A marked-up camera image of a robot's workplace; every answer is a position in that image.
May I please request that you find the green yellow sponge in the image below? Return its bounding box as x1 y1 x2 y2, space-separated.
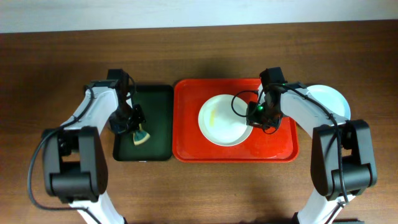
132 124 150 146

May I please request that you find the white plate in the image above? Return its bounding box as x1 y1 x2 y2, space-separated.
198 94 253 147

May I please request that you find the light blue plate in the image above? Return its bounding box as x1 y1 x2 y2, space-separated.
307 85 351 119

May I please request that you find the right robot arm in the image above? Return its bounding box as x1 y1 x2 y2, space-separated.
245 82 377 223

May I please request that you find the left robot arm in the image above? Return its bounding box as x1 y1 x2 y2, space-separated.
41 78 145 223

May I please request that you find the dark green tray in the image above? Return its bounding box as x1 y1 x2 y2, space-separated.
113 85 174 162

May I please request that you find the red tray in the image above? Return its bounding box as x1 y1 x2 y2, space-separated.
172 78 299 163

